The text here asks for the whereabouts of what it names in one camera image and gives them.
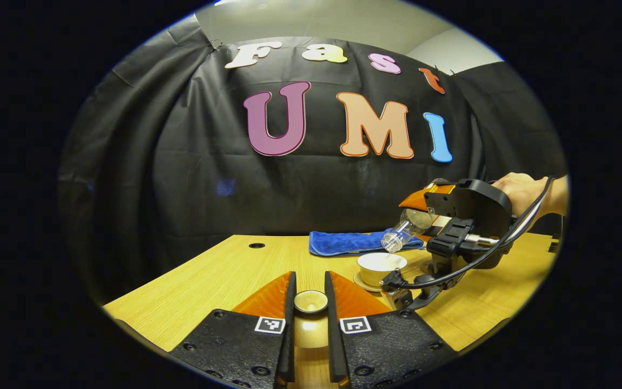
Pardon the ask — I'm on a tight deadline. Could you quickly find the clear glass water bottle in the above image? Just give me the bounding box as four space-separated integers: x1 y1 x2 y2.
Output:
380 208 436 253

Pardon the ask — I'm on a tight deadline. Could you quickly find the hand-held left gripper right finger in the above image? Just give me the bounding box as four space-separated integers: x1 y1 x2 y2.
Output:
324 270 460 389

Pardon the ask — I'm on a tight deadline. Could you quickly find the black backdrop cloth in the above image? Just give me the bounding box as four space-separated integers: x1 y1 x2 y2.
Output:
57 27 568 303

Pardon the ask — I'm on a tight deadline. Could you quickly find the blue towel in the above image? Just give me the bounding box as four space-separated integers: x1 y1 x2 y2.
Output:
309 231 425 257

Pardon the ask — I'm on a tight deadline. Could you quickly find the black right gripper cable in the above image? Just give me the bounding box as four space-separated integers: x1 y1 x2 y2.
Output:
381 176 555 290

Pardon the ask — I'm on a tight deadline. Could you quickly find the cream ceramic saucer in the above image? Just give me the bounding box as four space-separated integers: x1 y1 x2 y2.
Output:
353 270 398 293

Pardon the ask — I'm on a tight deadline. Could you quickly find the cream ceramic teacup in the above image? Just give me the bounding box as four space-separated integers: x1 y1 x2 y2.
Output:
357 252 408 287

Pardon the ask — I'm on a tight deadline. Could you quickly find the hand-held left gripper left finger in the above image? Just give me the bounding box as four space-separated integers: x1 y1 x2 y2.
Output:
168 271 297 389

